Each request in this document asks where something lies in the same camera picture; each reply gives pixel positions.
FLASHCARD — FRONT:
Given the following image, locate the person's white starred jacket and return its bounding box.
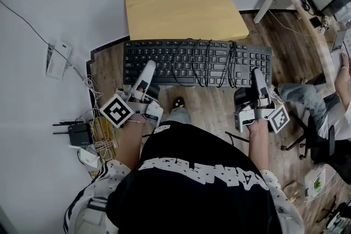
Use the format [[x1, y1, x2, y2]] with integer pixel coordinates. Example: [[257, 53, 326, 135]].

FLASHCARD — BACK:
[[63, 158, 305, 234]]

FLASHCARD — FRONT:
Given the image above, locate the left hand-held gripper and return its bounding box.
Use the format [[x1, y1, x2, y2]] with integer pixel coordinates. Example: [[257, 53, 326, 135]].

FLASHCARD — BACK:
[[99, 59, 165, 129]]

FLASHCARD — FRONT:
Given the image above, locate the grey wall cable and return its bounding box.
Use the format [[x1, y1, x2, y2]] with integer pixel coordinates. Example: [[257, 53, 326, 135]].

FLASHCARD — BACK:
[[0, 0, 84, 82]]

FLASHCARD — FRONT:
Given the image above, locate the black office chair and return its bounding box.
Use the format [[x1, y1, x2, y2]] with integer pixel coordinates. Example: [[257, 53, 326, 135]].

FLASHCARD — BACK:
[[281, 109, 351, 181]]

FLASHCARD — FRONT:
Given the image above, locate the person's left forearm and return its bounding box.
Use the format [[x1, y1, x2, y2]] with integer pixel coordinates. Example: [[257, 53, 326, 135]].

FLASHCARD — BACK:
[[116, 113, 146, 171]]

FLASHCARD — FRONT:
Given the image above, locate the person's dark shoe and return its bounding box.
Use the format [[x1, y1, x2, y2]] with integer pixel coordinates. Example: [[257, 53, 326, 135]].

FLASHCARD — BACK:
[[173, 95, 185, 109]]

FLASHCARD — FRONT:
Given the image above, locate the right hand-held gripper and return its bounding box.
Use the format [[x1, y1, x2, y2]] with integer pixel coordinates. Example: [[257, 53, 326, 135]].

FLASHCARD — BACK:
[[234, 67, 290, 134]]

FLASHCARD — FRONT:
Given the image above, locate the white power strip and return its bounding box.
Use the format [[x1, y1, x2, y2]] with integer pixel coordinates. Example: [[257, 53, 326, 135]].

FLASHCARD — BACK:
[[319, 15, 332, 34]]

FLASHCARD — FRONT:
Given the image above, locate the black router with antennas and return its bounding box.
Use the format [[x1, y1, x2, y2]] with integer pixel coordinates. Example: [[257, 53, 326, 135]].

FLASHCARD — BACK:
[[52, 120, 94, 147]]

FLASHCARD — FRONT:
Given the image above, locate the person's right forearm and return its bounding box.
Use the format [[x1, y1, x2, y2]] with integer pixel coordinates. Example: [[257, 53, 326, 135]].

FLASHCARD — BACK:
[[246, 120, 271, 173]]

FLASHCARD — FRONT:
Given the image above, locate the wooden table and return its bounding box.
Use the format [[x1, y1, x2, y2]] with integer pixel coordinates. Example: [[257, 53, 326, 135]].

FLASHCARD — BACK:
[[123, 0, 250, 41]]

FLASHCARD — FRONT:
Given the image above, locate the black keyboard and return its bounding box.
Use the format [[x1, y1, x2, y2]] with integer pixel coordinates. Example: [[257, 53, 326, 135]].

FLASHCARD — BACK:
[[122, 39, 273, 89]]

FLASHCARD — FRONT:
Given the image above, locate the white adapter box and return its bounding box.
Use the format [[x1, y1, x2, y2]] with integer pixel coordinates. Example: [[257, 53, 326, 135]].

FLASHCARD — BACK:
[[67, 145, 101, 172]]

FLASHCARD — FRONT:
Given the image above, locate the coiled black cable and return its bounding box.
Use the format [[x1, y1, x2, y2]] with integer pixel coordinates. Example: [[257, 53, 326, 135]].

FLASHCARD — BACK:
[[297, 0, 316, 16]]

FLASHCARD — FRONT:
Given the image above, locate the light desk with white legs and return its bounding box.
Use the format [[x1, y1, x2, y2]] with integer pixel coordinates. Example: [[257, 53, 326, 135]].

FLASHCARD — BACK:
[[252, 0, 351, 96]]

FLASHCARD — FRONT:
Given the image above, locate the tangle of white wires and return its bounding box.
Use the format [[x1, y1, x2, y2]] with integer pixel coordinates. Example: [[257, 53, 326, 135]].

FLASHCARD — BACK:
[[73, 73, 119, 165]]

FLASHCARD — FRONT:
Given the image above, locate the white box with green plant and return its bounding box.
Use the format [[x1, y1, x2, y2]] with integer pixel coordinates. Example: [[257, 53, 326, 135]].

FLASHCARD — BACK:
[[304, 168, 327, 202]]

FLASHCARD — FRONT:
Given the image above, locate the person's black printed shirt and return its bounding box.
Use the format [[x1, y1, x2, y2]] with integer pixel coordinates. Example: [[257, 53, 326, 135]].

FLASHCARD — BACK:
[[106, 121, 282, 234]]

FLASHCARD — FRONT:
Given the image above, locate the white printed carton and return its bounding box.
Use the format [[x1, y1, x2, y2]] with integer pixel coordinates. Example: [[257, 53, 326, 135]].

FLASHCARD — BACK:
[[45, 41, 73, 81]]

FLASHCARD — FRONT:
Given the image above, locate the person's grey trouser leg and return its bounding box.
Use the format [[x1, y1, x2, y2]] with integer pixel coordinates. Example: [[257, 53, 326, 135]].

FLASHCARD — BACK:
[[164, 107, 192, 129]]

